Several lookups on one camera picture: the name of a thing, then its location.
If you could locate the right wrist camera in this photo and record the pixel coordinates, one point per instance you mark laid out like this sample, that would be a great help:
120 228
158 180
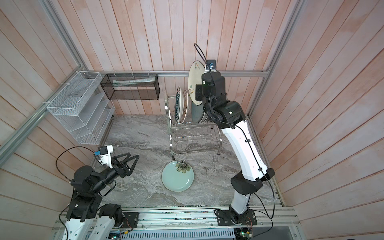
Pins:
211 65

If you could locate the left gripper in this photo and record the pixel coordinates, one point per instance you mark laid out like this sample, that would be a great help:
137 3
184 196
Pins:
125 171

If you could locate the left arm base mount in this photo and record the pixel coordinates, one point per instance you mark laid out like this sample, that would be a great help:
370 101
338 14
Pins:
130 220

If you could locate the rolled paper tube in basket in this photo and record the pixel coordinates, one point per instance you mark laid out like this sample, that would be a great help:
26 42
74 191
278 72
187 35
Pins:
145 82

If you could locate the white plate with text rim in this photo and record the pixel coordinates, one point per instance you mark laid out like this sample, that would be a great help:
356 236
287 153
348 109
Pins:
179 105

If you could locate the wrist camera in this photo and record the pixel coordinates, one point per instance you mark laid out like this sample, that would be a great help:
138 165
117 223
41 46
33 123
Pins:
211 65
103 155

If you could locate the cream floral plate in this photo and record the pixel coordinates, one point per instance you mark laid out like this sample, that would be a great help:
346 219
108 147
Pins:
196 71

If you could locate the white wire mesh shelf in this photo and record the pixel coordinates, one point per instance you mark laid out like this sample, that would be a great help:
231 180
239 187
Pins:
84 113

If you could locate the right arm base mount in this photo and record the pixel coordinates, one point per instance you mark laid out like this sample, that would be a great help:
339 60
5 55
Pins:
231 218

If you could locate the dark teal ceramic plate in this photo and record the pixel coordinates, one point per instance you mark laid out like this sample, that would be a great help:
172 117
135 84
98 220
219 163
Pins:
197 112

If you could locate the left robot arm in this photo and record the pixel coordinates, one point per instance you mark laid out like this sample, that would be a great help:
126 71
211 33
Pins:
85 208

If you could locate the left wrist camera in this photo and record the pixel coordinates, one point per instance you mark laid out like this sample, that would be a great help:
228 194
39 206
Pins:
103 155

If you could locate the orange sunburst plate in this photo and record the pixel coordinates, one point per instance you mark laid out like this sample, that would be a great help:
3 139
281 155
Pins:
185 105

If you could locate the light green flower plate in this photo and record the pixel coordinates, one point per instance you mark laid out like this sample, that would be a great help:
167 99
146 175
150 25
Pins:
178 176

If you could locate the black mesh wall basket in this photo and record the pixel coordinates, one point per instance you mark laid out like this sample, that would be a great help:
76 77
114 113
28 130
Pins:
130 93

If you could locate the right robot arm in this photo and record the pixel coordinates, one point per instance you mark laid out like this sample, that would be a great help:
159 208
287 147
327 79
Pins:
231 120

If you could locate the stainless steel dish rack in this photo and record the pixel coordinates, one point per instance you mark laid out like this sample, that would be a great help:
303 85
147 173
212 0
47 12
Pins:
189 137

